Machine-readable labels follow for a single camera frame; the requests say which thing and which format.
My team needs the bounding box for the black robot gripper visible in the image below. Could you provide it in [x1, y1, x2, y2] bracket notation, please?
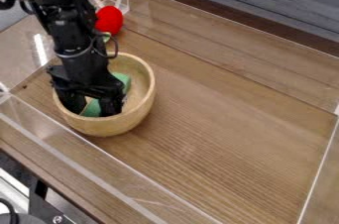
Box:
[48, 48, 123, 117]

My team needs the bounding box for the green rectangular block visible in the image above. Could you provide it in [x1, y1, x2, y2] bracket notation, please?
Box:
[80, 72, 131, 117]

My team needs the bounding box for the light wooden bowl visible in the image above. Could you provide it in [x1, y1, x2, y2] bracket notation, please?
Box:
[53, 53, 156, 137]

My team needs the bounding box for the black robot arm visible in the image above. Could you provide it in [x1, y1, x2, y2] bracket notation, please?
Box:
[0, 0, 125, 117]

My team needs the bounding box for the red plush strawberry toy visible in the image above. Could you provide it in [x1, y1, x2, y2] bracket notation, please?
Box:
[93, 6, 124, 43]

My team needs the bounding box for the clear acrylic enclosure wall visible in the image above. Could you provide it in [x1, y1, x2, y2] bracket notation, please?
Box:
[0, 0, 339, 224]

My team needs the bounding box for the black table leg bracket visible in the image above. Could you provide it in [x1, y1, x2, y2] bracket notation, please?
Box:
[28, 179, 77, 224]

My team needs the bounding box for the black cable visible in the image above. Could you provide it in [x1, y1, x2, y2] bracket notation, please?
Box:
[0, 198, 20, 224]

